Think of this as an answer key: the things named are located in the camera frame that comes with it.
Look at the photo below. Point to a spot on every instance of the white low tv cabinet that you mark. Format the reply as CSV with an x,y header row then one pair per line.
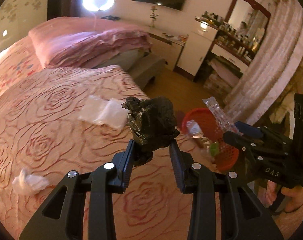
x,y
168,48

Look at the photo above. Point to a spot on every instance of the green foil wrapper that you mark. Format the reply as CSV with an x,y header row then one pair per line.
x,y
214,149

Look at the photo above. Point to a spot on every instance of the folded pink quilt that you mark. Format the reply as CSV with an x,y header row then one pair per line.
x,y
84,41

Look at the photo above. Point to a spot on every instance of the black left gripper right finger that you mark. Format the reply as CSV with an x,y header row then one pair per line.
x,y
222,204

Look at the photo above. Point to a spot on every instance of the grey bed frame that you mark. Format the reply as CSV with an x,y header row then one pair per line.
x,y
142,66

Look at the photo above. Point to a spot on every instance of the clear plastic wrapper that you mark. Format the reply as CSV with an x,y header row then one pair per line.
x,y
223,121

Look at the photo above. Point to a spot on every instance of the white sliding door wardrobe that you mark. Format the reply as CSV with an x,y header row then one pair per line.
x,y
17,17

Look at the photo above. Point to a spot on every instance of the red plastic mesh trash basket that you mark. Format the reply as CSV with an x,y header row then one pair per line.
x,y
228,155

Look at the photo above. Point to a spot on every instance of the black plastic bag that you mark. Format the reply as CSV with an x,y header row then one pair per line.
x,y
153,126

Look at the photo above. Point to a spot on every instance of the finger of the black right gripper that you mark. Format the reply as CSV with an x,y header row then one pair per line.
x,y
269,151
254,129

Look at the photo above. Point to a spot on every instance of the white tissue pack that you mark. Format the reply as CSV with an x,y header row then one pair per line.
x,y
100,112

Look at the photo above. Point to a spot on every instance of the dresser with cosmetics shelf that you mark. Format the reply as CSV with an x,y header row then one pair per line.
x,y
225,45

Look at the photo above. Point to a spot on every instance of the small white tissue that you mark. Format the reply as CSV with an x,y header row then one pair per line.
x,y
27,184

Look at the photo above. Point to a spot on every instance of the printed white snack package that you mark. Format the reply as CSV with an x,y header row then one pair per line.
x,y
194,130

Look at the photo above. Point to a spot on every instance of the rose pattern bedspread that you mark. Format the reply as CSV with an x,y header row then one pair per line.
x,y
40,131

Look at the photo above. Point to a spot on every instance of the round ring lamp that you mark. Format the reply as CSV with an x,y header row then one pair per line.
x,y
97,5

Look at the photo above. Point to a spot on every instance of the pink lace curtain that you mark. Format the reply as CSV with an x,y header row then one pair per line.
x,y
272,68

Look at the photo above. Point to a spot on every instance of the wooden framed mirror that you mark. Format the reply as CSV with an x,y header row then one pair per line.
x,y
250,18

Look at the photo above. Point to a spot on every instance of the white tall cabinet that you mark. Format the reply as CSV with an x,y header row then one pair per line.
x,y
197,46

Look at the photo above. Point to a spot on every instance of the plaid covered dresser stool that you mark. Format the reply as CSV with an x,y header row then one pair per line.
x,y
223,78

